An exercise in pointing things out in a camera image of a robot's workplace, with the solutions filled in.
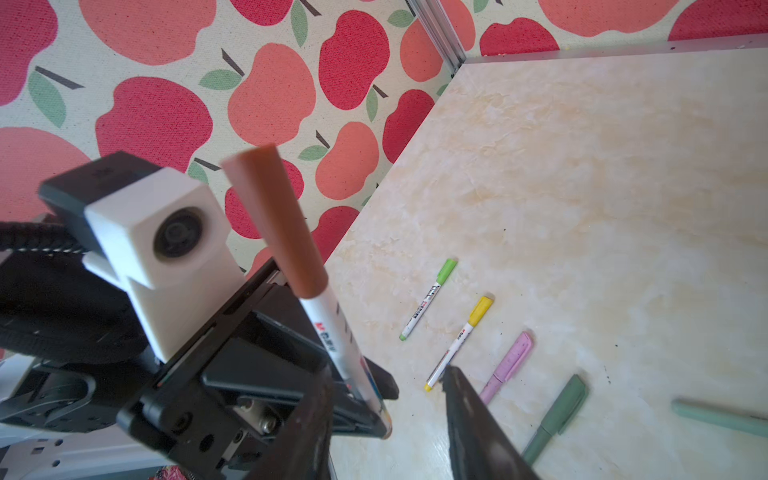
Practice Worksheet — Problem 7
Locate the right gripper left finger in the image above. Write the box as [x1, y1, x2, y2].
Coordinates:
[245, 367, 333, 480]

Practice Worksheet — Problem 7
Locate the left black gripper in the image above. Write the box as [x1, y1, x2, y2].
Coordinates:
[117, 261, 383, 479]

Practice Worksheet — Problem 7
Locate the left aluminium corner post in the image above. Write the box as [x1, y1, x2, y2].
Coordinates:
[406, 0, 466, 76]

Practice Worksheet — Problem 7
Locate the white pen black print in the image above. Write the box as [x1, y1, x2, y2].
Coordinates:
[299, 286, 393, 439]

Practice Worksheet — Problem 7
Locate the white pen light green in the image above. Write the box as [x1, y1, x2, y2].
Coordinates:
[399, 258, 458, 341]

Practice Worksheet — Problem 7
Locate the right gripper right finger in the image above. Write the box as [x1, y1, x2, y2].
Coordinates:
[442, 366, 537, 480]

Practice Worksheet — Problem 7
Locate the dark green pen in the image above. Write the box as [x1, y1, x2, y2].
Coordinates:
[522, 374, 589, 466]

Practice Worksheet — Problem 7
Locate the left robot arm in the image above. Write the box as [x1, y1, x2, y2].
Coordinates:
[1, 222, 385, 479]

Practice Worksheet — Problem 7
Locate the brown pen cap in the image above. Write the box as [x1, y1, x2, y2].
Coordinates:
[222, 144, 329, 299]

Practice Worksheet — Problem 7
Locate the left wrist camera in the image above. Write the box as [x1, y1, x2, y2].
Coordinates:
[38, 151, 245, 363]

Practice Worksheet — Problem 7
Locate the grey-green pen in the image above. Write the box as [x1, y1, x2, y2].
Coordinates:
[671, 399, 767, 438]

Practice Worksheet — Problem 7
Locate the yellow-tipped white pen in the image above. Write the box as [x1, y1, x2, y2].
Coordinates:
[424, 296, 495, 392]

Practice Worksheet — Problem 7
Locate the pink pen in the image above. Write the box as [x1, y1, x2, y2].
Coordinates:
[479, 331, 534, 405]

